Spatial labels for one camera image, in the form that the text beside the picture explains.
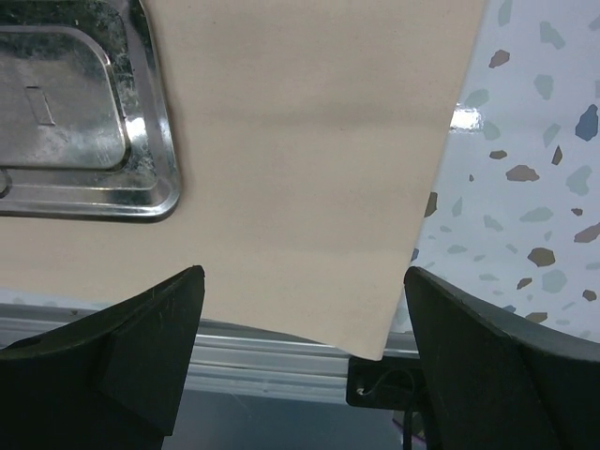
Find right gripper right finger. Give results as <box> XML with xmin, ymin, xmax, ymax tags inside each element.
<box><xmin>404</xmin><ymin>267</ymin><xmax>599</xmax><ymax>449</ymax></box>

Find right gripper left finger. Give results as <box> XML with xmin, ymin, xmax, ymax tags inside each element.
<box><xmin>1</xmin><ymin>265</ymin><xmax>205</xmax><ymax>449</ymax></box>

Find steel instrument tray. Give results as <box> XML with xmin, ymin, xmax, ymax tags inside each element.
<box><xmin>1</xmin><ymin>1</ymin><xmax>181</xmax><ymax>222</ymax></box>

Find beige cloth wrap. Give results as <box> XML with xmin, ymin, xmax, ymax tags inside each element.
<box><xmin>1</xmin><ymin>1</ymin><xmax>484</xmax><ymax>360</ymax></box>

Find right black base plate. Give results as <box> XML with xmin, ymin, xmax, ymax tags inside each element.
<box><xmin>345</xmin><ymin>353</ymin><xmax>437</xmax><ymax>450</ymax></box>

